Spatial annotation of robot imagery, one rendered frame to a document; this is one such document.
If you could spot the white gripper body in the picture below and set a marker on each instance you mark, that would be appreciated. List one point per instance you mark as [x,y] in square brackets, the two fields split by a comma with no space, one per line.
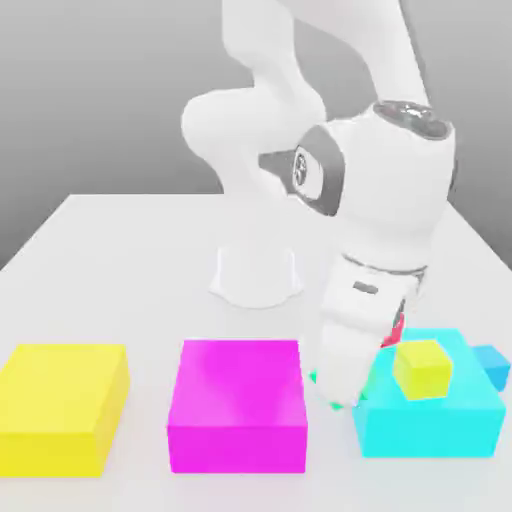
[348,360]

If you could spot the small yellow cube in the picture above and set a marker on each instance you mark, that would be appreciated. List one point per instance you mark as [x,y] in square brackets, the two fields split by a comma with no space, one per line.
[424,372]

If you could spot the large yellow box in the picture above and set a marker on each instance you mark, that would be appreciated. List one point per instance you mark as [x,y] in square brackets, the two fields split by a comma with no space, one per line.
[52,400]

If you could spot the small red cube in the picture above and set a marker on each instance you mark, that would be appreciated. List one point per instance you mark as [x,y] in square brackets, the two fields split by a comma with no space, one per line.
[394,335]

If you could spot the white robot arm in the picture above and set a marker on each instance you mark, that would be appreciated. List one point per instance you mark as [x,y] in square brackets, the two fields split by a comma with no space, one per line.
[384,192]

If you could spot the large cyan box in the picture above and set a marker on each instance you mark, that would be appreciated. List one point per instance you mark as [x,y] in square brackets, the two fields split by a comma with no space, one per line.
[432,428]

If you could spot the small blue cube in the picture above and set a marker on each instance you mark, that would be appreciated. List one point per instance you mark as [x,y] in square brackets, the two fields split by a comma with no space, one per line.
[496,368]

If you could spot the large magenta box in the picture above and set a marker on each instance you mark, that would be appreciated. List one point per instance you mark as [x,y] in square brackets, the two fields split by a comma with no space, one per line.
[240,400]

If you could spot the small green cube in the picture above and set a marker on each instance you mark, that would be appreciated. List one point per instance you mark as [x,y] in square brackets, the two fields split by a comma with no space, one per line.
[335,405]

